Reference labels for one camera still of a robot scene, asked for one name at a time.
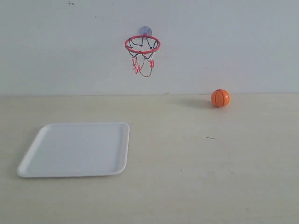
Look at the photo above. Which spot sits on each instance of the red mini basketball hoop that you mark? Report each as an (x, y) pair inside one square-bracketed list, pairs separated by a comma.
[(142, 49)]

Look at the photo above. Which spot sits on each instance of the clear suction cup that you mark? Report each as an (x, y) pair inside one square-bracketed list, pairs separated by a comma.
[(145, 30)]

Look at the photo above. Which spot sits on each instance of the small orange basketball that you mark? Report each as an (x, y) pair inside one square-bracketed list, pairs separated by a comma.
[(220, 98)]

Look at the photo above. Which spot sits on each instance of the white plastic tray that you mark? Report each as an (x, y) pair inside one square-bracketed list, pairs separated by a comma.
[(77, 150)]

